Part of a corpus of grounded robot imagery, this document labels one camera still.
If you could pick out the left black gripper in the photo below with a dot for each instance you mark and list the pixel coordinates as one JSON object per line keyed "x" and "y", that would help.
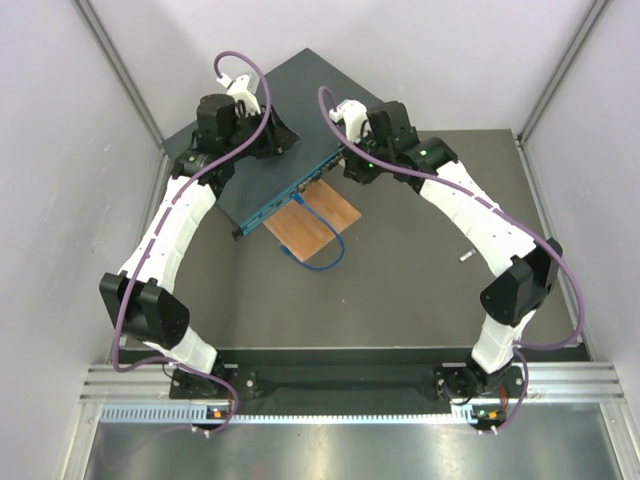
{"x": 277, "y": 137}

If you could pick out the aluminium frame rail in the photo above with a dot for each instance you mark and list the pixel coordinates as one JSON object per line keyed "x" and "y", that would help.
{"x": 547, "y": 381}

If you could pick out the dark blue network switch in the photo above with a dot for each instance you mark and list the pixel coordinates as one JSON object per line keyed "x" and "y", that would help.
{"x": 260, "y": 186}

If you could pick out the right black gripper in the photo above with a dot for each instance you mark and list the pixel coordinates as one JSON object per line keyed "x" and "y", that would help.
{"x": 352, "y": 171}

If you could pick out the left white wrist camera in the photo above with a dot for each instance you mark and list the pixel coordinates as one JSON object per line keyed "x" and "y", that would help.
{"x": 243, "y": 90}

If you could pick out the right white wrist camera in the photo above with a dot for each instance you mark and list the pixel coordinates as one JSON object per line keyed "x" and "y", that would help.
{"x": 353, "y": 114}

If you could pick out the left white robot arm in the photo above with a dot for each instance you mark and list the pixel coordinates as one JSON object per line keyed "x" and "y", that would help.
{"x": 139, "y": 297}

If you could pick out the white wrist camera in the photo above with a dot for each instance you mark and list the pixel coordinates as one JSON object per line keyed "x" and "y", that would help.
{"x": 243, "y": 90}
{"x": 353, "y": 114}

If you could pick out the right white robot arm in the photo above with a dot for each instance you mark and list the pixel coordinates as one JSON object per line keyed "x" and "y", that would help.
{"x": 524, "y": 272}

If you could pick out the wooden board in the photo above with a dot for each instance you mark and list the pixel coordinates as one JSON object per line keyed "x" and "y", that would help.
{"x": 302, "y": 233}

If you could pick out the silver transceiver module right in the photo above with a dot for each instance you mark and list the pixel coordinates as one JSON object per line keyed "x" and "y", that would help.
{"x": 467, "y": 255}

